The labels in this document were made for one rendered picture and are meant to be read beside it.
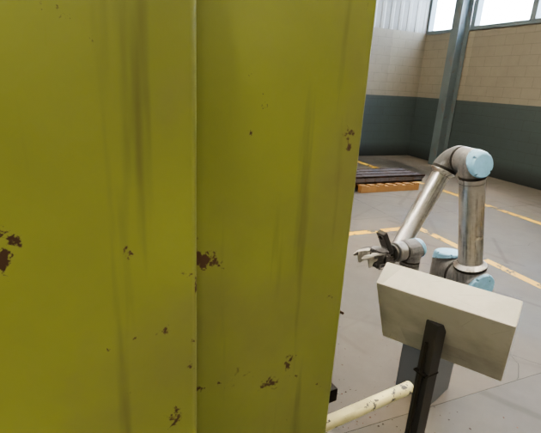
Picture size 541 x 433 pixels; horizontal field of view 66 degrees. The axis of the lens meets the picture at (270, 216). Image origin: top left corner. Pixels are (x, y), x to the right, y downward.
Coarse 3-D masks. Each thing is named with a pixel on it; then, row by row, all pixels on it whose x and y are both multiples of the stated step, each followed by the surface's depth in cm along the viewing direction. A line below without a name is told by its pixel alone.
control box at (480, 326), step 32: (384, 288) 113; (416, 288) 109; (448, 288) 107; (384, 320) 125; (416, 320) 116; (448, 320) 108; (480, 320) 101; (512, 320) 97; (448, 352) 118; (480, 352) 110
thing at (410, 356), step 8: (408, 352) 236; (416, 352) 232; (400, 360) 241; (408, 360) 237; (416, 360) 233; (440, 360) 223; (400, 368) 242; (408, 368) 238; (440, 368) 226; (448, 368) 236; (400, 376) 243; (408, 376) 239; (440, 376) 230; (448, 376) 240; (440, 384) 233; (448, 384) 244; (440, 392) 237; (432, 400) 232
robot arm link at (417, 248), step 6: (408, 240) 187; (414, 240) 187; (420, 240) 189; (408, 246) 183; (414, 246) 184; (420, 246) 186; (414, 252) 184; (420, 252) 186; (426, 252) 189; (408, 258) 184; (414, 258) 186; (420, 258) 188
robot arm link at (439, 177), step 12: (444, 156) 192; (432, 168) 199; (444, 168) 192; (432, 180) 195; (444, 180) 194; (420, 192) 199; (432, 192) 195; (420, 204) 197; (432, 204) 197; (408, 216) 200; (420, 216) 197; (408, 228) 199; (420, 228) 200; (396, 240) 202
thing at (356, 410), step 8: (400, 384) 152; (408, 384) 152; (384, 392) 147; (392, 392) 148; (400, 392) 149; (408, 392) 150; (360, 400) 144; (368, 400) 143; (376, 400) 144; (384, 400) 145; (392, 400) 147; (344, 408) 139; (352, 408) 139; (360, 408) 140; (368, 408) 141; (376, 408) 143; (328, 416) 135; (336, 416) 136; (344, 416) 136; (352, 416) 138; (360, 416) 140; (328, 424) 133; (336, 424) 134
